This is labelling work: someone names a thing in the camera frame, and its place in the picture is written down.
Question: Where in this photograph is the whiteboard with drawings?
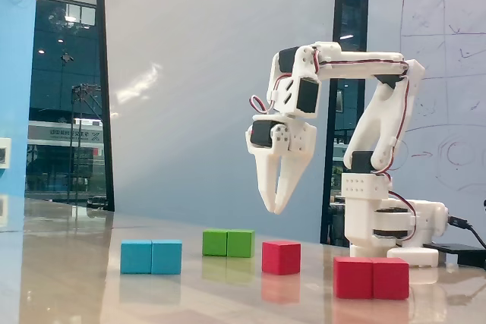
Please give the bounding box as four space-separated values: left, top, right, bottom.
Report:
364 0 486 264

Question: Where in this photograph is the black power cable with plug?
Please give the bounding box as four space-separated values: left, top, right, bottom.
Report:
447 216 486 249

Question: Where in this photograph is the long blue block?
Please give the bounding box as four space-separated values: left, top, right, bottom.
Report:
120 239 182 275

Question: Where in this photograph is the black window frame post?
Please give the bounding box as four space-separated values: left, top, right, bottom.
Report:
320 0 346 246
94 0 115 212

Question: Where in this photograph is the small red cube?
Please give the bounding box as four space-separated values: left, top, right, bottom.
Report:
261 240 302 275

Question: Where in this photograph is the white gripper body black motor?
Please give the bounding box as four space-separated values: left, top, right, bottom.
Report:
245 113 305 156

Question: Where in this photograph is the white wall socket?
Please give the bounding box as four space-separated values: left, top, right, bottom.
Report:
0 137 12 168

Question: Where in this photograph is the black power adapter box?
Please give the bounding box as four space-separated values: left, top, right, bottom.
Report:
422 242 486 266

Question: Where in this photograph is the long green block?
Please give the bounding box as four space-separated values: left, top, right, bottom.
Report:
202 228 256 259

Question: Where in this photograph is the red white wrist servo wire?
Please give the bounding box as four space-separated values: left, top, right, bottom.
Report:
248 94 277 115

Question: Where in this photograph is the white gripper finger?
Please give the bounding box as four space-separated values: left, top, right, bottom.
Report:
270 122 318 214
250 153 282 214

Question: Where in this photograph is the long red block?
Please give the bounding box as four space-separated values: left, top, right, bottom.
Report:
333 256 410 300

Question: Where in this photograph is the white sign banner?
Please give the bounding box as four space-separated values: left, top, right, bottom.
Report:
27 121 104 147

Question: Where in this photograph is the metal scaffold tower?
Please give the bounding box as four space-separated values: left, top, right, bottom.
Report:
69 83 103 203

